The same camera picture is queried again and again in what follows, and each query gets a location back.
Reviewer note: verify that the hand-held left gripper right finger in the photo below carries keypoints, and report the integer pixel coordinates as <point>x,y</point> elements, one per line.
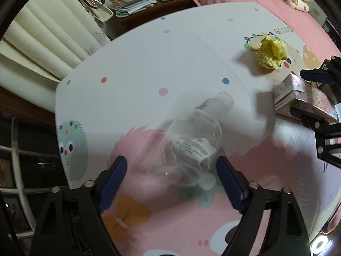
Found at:
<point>231,186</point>

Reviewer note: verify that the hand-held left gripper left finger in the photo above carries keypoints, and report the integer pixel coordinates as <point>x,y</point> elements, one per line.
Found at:
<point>113,184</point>

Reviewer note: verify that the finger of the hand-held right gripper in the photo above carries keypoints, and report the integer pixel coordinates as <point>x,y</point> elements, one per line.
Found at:
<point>317,75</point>
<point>306,116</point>

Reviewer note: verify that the pink carton box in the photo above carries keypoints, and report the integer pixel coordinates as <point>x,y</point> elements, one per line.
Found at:
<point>306,96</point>

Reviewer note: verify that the clear plastic bottle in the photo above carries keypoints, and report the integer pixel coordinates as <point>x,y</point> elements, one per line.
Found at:
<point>191,128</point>

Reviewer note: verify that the crumpled yellow wrapper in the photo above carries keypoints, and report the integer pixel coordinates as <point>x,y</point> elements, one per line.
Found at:
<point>271,53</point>

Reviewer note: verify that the cream curtain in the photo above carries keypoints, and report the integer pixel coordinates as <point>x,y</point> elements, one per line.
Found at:
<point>40,45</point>

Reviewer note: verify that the wooden nightstand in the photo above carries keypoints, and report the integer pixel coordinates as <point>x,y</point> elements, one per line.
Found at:
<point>149,18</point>

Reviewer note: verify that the beige handbag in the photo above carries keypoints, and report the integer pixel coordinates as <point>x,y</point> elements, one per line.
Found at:
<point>102,13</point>

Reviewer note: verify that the stack of books and papers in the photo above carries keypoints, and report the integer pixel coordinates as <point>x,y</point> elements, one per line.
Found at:
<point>133,1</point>

